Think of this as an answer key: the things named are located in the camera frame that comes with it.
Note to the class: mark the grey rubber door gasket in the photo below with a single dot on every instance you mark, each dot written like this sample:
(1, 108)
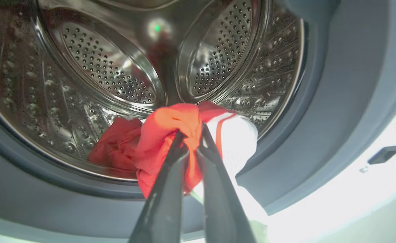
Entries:
(319, 118)

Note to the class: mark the steel washing machine drum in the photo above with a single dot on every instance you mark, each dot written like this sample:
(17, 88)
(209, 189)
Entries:
(83, 84)

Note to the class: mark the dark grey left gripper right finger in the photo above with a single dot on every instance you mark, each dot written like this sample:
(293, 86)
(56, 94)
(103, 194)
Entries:
(219, 206)

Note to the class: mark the red and white garment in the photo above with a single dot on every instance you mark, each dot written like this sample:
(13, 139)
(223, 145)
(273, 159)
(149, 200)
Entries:
(164, 135)

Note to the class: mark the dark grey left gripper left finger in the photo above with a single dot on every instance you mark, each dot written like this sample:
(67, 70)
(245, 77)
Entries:
(164, 202)

